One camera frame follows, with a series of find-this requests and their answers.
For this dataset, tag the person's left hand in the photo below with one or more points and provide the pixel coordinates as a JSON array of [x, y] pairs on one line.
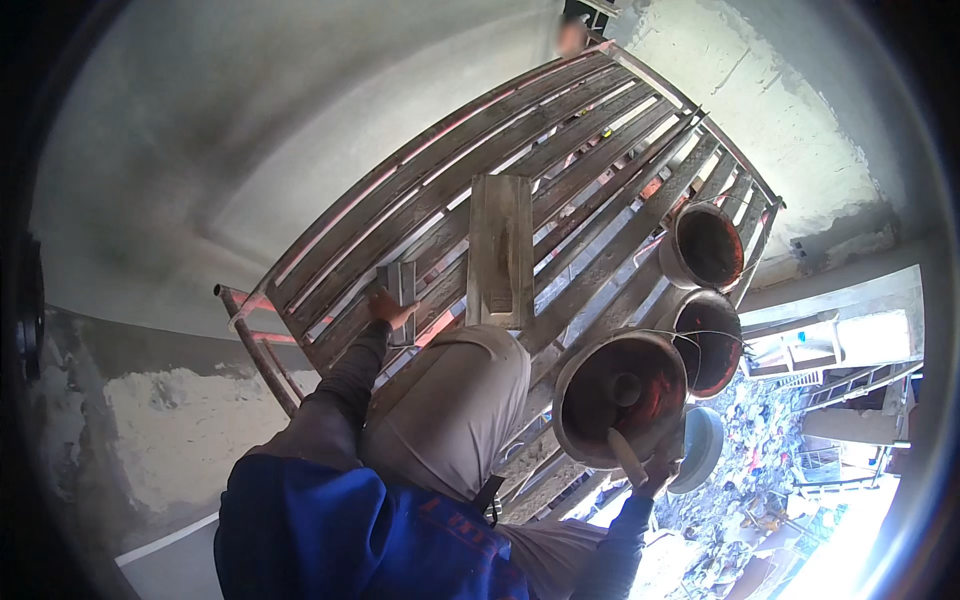
[[388, 309]]

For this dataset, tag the person's right hand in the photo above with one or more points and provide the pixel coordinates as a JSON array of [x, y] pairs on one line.
[[660, 472]]

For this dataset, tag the person's right fingers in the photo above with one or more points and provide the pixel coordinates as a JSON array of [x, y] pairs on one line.
[[666, 459]]

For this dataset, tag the small steel plastering trowel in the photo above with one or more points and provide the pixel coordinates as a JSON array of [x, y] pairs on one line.
[[403, 281]]

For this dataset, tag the grey round plastic basin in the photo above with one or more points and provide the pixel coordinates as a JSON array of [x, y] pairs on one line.
[[701, 450]]

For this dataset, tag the heap of rubble and debris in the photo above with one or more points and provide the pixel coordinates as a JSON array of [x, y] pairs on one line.
[[742, 487]]

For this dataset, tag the large round metal mortar pan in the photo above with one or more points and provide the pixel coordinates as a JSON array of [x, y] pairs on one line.
[[600, 409]]

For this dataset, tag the metal ladder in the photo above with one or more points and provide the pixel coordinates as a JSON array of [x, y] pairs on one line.
[[862, 384]]

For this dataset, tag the person's legs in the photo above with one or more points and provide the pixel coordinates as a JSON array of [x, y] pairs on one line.
[[450, 405]]

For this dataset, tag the long wooden plastering float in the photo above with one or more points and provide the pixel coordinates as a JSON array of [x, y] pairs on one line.
[[500, 247]]

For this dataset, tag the person's body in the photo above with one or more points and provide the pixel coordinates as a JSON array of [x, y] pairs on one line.
[[337, 529]]

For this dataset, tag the wooden plank scaffold platform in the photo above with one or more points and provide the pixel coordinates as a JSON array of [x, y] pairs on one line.
[[450, 187]]

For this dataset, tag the white window frame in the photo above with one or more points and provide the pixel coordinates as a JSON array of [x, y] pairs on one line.
[[795, 345]]

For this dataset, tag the rusty steel scaffold frame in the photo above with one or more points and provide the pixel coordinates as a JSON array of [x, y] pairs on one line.
[[247, 337]]

